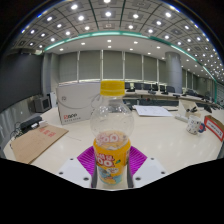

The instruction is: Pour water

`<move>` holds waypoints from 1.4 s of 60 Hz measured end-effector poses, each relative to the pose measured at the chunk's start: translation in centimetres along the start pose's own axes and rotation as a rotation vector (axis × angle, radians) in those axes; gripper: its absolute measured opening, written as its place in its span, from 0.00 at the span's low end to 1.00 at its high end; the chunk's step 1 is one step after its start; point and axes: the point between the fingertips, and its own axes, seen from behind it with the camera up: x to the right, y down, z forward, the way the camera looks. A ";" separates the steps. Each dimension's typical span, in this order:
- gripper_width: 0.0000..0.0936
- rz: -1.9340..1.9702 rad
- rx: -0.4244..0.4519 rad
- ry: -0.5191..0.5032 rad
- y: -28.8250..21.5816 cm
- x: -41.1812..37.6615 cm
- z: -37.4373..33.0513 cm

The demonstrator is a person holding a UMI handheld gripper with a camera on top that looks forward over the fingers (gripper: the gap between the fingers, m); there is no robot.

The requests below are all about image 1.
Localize black device with cables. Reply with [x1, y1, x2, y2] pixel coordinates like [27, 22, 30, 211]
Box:
[19, 114, 44, 132]

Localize large white cardboard box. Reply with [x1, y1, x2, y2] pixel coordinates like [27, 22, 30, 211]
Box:
[55, 81, 103, 126]

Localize clear bottle with yellow cap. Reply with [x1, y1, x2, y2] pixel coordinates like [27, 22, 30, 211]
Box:
[89, 79, 135, 190]

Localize black desk microphone base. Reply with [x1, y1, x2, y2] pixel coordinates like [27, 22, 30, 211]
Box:
[203, 104, 214, 114]

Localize black desk microphone units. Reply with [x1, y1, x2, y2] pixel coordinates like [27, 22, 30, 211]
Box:
[126, 87, 183, 99]

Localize grey boxy monitor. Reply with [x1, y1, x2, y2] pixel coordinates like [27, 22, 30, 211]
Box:
[33, 95, 53, 114]

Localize open cardboard box, red flap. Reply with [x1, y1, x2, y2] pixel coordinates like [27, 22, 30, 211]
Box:
[203, 114, 224, 143]

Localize row of black office chairs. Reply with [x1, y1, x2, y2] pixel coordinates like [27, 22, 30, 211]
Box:
[123, 81, 201, 96]

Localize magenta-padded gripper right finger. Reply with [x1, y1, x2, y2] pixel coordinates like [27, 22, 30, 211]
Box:
[127, 145, 168, 189]

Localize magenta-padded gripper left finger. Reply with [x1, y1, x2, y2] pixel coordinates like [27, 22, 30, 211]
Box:
[57, 145, 98, 189]

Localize white remote control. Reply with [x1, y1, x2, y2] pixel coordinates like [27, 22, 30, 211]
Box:
[174, 113, 190, 124]

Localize long curved conference desk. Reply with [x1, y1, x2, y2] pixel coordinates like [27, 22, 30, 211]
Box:
[123, 89, 224, 108]

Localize white paper sheets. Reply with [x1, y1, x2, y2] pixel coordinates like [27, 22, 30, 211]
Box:
[133, 104, 174, 118]

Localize white mug with blue handle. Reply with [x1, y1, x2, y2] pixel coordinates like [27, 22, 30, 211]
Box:
[186, 115, 207, 136]

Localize round ceiling lights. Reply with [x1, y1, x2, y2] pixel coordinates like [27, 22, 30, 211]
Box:
[16, 0, 224, 78]

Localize black document tray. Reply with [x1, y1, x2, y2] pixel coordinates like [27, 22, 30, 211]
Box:
[123, 99, 135, 111]

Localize flat brown cardboard sheet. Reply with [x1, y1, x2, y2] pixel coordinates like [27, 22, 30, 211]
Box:
[10, 123, 70, 165]

